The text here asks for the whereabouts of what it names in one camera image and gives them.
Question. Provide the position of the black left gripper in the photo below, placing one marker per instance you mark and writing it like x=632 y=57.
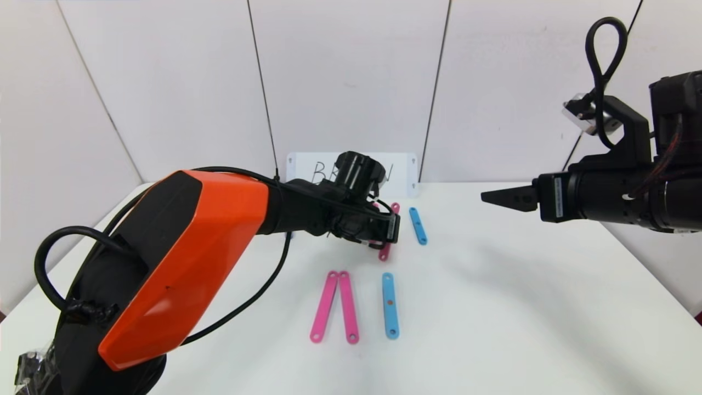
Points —
x=390 y=229

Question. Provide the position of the black and orange left arm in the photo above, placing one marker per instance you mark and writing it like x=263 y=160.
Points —
x=181 y=263

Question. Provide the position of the white BRAIN sign card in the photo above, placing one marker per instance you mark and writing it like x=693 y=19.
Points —
x=406 y=175

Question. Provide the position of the crinkled black plastic wrap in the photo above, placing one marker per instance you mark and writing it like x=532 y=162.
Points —
x=33 y=370

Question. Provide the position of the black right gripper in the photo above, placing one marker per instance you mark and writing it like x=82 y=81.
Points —
x=552 y=197

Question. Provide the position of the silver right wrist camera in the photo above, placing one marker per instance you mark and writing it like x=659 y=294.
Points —
x=581 y=115

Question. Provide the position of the pink bar with holes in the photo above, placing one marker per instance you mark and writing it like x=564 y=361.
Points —
x=385 y=251
x=324 y=306
x=348 y=307

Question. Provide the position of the black right camera mount bracket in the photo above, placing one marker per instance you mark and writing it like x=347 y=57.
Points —
x=630 y=131

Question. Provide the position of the blue flat bar with holes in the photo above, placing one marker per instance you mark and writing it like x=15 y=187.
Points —
x=390 y=305
x=418 y=225

